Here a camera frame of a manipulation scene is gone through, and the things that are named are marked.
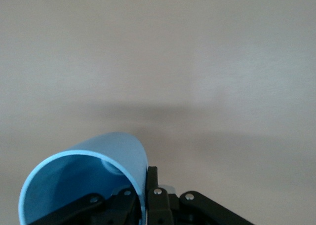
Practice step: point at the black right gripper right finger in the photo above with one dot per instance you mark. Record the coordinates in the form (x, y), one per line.
(158, 205)

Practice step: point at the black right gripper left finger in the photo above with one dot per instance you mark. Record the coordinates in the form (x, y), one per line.
(89, 202)

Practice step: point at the blue plastic cup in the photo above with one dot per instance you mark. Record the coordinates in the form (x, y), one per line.
(118, 148)

